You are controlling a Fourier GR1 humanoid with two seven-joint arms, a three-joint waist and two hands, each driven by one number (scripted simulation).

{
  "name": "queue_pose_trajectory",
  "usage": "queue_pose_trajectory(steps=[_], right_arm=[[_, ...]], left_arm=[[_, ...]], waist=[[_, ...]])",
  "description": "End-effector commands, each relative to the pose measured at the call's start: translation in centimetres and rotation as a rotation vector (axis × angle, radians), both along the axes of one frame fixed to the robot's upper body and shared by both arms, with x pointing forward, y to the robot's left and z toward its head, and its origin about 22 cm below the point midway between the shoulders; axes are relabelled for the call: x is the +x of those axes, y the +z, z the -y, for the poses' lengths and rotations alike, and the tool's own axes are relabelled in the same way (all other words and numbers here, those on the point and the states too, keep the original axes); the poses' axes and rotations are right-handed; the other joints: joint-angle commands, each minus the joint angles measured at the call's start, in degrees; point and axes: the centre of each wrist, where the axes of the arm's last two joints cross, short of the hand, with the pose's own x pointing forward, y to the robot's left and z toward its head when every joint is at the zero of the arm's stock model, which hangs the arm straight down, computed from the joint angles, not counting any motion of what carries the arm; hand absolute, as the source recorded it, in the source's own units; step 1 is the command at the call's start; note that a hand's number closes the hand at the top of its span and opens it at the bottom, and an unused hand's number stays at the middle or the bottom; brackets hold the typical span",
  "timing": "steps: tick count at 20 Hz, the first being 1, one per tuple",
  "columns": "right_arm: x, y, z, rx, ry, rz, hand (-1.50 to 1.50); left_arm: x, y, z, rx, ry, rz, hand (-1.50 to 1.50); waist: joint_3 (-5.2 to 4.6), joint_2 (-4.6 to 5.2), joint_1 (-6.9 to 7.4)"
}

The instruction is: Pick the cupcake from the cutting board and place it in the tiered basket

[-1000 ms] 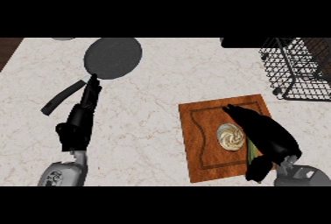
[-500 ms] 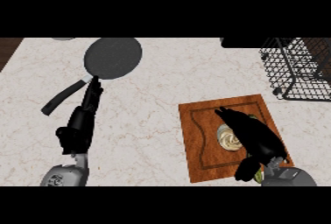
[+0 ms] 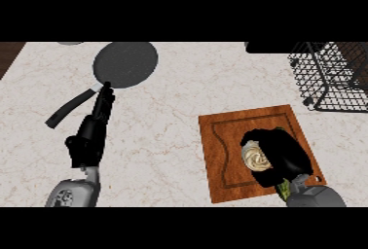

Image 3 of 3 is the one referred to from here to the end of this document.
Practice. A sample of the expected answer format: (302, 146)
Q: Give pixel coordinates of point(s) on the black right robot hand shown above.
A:
(286, 155)

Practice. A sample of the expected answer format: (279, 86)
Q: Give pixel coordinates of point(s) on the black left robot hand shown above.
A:
(91, 136)

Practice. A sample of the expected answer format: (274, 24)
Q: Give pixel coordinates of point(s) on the cream frosted cupcake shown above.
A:
(257, 158)

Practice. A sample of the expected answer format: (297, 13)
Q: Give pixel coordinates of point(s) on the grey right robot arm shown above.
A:
(314, 194)

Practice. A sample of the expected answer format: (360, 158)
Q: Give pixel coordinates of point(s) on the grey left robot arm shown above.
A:
(75, 191)

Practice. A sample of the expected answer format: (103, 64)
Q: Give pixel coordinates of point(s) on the brown wooden cutting board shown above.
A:
(226, 149)

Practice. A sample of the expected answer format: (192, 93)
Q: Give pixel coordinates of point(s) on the dark grey frying pan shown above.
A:
(122, 66)

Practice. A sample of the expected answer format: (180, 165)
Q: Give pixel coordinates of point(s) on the grey round object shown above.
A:
(70, 42)

